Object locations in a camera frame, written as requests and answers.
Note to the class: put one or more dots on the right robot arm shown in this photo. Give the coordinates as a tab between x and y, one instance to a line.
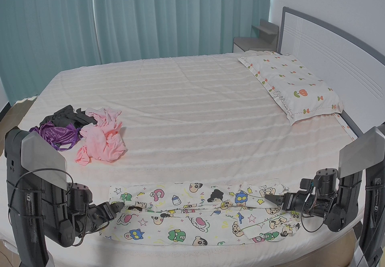
349	199

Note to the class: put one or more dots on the blue-green curtain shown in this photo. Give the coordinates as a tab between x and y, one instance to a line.
150	4

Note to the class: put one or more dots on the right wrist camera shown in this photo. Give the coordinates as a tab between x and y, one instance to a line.
306	184

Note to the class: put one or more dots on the black garment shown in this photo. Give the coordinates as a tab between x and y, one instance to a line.
64	115

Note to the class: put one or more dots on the bed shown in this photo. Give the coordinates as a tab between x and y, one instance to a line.
195	109

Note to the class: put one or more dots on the pink garment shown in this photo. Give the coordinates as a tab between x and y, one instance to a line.
102	142

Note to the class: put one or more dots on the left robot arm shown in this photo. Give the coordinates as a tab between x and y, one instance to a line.
33	199

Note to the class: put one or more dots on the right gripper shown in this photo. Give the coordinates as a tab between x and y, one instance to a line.
294	201

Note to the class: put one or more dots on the purple garment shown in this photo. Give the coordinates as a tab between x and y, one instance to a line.
57	135

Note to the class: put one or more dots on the white printed pyjama top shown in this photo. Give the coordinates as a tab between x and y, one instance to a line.
180	223

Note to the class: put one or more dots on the grey bedside table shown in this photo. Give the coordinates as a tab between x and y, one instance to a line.
249	41

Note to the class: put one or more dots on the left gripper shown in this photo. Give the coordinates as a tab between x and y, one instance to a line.
105	213

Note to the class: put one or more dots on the white printed pillow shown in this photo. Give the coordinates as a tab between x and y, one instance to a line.
294	85

